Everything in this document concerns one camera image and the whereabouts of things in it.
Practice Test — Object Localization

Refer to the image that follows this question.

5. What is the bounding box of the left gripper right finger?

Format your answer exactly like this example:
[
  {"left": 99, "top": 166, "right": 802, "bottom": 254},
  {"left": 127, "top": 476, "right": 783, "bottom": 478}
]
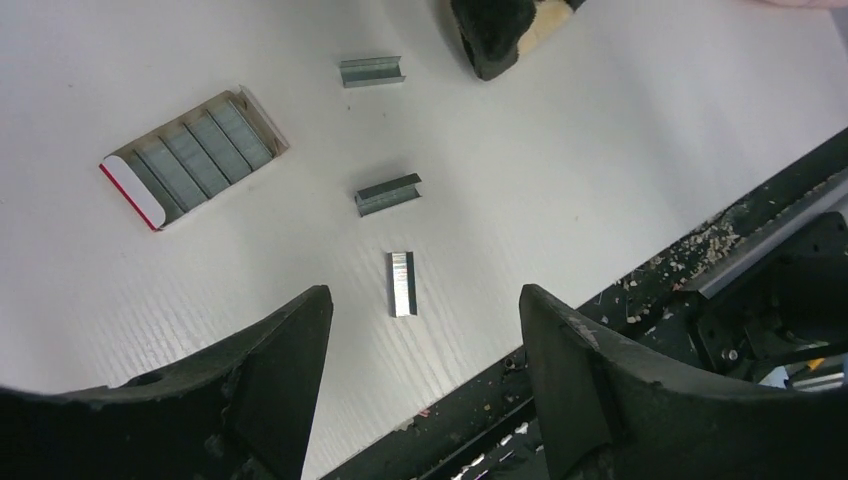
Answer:
[{"left": 519, "top": 284, "right": 847, "bottom": 479}]

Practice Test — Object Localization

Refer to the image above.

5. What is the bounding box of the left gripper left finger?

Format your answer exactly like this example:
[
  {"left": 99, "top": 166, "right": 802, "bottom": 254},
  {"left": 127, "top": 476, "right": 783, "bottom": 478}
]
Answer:
[{"left": 1, "top": 285, "right": 333, "bottom": 479}]

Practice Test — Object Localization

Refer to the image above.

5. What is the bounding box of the grey staple strip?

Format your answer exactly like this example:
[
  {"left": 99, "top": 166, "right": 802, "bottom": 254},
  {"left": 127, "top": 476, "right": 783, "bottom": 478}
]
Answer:
[
  {"left": 354, "top": 173, "right": 421, "bottom": 217},
  {"left": 387, "top": 251, "right": 418, "bottom": 318},
  {"left": 339, "top": 56, "right": 406, "bottom": 89}
]

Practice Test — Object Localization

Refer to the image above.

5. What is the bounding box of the box of staples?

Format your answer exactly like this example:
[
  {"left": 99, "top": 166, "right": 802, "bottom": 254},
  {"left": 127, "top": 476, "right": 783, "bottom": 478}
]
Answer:
[{"left": 99, "top": 86, "right": 290, "bottom": 232}]

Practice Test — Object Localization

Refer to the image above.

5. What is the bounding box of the black pillow with beige flowers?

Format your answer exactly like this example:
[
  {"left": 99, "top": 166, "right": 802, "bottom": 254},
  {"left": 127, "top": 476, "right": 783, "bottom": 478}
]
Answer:
[{"left": 449, "top": 0, "right": 584, "bottom": 81}]

